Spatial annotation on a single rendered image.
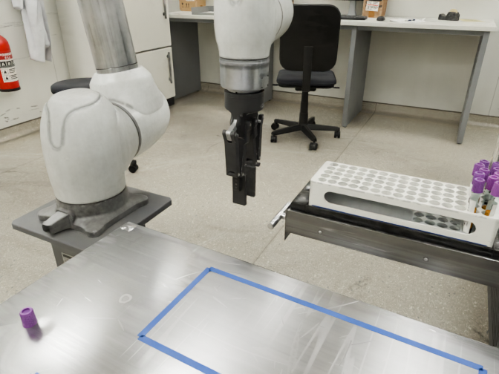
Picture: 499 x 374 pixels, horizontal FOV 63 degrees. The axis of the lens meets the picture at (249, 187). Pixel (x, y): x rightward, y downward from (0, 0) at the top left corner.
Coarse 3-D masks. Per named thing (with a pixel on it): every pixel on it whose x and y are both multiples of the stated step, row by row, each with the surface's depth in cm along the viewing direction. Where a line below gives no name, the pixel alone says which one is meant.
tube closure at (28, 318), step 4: (24, 308) 47; (28, 308) 47; (32, 308) 47; (20, 312) 46; (24, 312) 46; (28, 312) 46; (32, 312) 46; (20, 316) 46; (24, 316) 46; (28, 316) 46; (32, 316) 46; (24, 320) 46; (28, 320) 46; (32, 320) 47; (36, 320) 47; (24, 324) 46; (28, 324) 46; (32, 324) 47
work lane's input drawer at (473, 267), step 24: (288, 216) 74; (312, 216) 72; (336, 216) 71; (336, 240) 72; (360, 240) 69; (384, 240) 67; (408, 240) 65; (432, 240) 65; (456, 240) 63; (408, 264) 67; (432, 264) 65; (456, 264) 63; (480, 264) 62
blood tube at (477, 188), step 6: (474, 180) 59; (480, 180) 59; (474, 186) 59; (480, 186) 59; (474, 192) 60; (480, 192) 59; (474, 198) 60; (474, 204) 60; (468, 210) 62; (474, 210) 61; (468, 222) 62; (468, 228) 62
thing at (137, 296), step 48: (144, 240) 62; (48, 288) 53; (96, 288) 53; (144, 288) 53; (192, 288) 53; (240, 288) 53; (288, 288) 53; (0, 336) 46; (48, 336) 46; (96, 336) 46; (144, 336) 45; (192, 336) 46; (240, 336) 46; (288, 336) 46; (336, 336) 46; (384, 336) 46; (432, 336) 46
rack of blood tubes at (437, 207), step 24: (336, 168) 76; (360, 168) 76; (312, 192) 72; (336, 192) 70; (360, 192) 68; (384, 192) 68; (408, 192) 68; (432, 192) 68; (456, 192) 68; (384, 216) 67; (408, 216) 71; (432, 216) 68; (456, 216) 62; (480, 216) 60; (480, 240) 62
